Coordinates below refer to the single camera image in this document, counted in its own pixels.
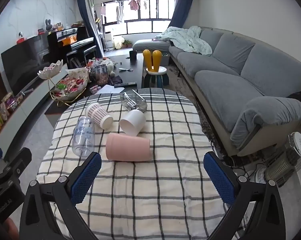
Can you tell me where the white plastic cup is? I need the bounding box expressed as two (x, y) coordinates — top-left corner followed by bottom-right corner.
(119, 109), (146, 137)

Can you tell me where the clear printed glass cup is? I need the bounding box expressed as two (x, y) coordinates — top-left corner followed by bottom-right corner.
(72, 116), (95, 158)

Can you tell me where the pink plastic cup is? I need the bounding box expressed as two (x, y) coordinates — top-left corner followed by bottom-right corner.
(106, 133), (151, 162)

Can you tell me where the brown patterned paper cup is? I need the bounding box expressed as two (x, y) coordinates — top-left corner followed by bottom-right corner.
(85, 102), (114, 130)

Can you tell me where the clear faceted glass cup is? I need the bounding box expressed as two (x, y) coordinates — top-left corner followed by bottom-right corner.
(121, 89), (147, 113)

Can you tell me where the person's hand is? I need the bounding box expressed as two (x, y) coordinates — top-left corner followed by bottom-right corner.
(3, 217), (19, 240)

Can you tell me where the white electric heater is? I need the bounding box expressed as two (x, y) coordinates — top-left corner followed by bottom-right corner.
(255, 132), (301, 187)

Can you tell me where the checkered white tablecloth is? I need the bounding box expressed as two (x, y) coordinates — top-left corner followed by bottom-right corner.
(37, 88), (227, 239)

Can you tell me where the white tv cabinet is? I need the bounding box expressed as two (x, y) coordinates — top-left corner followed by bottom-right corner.
(0, 64), (67, 158)

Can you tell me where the grey sectional sofa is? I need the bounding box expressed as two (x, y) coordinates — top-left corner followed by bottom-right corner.
(133, 27), (301, 156)

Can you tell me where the white petal snack tray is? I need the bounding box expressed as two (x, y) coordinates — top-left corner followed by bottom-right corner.
(50, 68), (89, 103)

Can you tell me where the white small flower bowl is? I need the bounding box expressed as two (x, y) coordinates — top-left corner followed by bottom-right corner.
(37, 60), (63, 80)

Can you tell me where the clear snack jar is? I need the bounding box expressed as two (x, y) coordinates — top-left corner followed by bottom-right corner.
(93, 64), (109, 87)

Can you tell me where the black flat television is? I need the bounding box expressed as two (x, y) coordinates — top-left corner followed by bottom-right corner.
(1, 35), (50, 95)

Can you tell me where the black remote control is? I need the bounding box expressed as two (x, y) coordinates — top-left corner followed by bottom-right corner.
(114, 82), (137, 88)

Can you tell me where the black coffee table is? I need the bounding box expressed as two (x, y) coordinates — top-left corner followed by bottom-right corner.
(44, 53), (144, 124)

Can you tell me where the black piano bench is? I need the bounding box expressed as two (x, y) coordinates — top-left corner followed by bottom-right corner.
(66, 46), (97, 69)

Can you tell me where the black upright piano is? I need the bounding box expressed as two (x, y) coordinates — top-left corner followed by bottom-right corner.
(47, 26), (95, 63)

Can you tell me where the yellow rabbit ear stool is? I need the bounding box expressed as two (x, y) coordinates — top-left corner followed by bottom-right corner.
(142, 49), (169, 88)

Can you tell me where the black mug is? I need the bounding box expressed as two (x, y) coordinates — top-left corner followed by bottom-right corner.
(129, 50), (137, 61)

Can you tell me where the light green blanket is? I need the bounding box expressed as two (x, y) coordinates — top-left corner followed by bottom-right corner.
(155, 26), (213, 56)

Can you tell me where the navy left curtain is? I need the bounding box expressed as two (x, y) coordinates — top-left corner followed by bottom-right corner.
(77, 0), (104, 58)

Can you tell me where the navy curtain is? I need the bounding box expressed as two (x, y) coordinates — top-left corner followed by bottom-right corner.
(77, 0), (104, 58)
(169, 0), (193, 28)

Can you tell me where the navy right curtain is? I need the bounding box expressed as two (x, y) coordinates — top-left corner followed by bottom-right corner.
(169, 0), (193, 28)

